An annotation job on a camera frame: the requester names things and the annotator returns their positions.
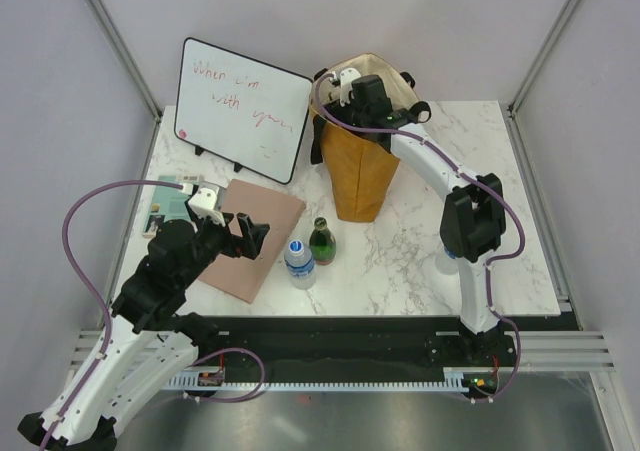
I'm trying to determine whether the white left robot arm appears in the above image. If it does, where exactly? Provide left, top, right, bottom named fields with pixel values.
left=18, top=213, right=270, bottom=450

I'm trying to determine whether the pink notebook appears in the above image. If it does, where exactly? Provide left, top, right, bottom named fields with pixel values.
left=198, top=178, right=307, bottom=304

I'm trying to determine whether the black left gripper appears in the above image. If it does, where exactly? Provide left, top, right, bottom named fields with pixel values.
left=178, top=210, right=269, bottom=287

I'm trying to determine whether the teal booklet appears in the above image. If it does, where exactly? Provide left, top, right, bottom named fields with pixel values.
left=142, top=174, right=204, bottom=239

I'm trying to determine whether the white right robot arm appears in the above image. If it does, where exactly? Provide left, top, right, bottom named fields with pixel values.
left=313, top=68, right=521, bottom=365

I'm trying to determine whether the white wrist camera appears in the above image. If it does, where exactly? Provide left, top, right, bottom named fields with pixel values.
left=181, top=181, right=226, bottom=225
left=329, top=67, right=362, bottom=107

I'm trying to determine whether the clear water bottle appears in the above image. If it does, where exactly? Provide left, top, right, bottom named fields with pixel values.
left=284, top=240, right=316, bottom=290
left=435, top=246, right=458, bottom=276

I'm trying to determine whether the yellow canvas tote bag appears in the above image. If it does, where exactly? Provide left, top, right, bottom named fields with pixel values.
left=310, top=53, right=432, bottom=223

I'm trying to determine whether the small whiteboard with writing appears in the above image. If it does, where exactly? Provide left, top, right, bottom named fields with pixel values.
left=174, top=37, right=313, bottom=184

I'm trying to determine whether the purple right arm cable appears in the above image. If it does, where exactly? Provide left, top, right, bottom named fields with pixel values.
left=309, top=73, right=529, bottom=402

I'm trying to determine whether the green glass bottle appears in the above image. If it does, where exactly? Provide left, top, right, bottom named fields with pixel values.
left=309, top=217, right=336, bottom=265

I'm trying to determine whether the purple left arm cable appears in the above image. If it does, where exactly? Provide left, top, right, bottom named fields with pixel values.
left=39, top=180, right=190, bottom=447

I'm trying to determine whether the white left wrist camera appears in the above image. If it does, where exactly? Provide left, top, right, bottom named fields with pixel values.
left=181, top=181, right=226, bottom=225

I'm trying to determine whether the white cable duct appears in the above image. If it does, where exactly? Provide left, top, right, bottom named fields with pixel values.
left=162, top=369, right=499, bottom=393

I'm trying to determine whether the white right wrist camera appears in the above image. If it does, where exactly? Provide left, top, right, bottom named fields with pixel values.
left=329, top=67, right=362, bottom=107

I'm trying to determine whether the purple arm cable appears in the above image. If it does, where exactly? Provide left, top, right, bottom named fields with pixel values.
left=39, top=180, right=190, bottom=447
left=309, top=73, right=529, bottom=402

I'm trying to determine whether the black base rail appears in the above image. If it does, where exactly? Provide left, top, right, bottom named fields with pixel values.
left=179, top=313, right=578, bottom=382

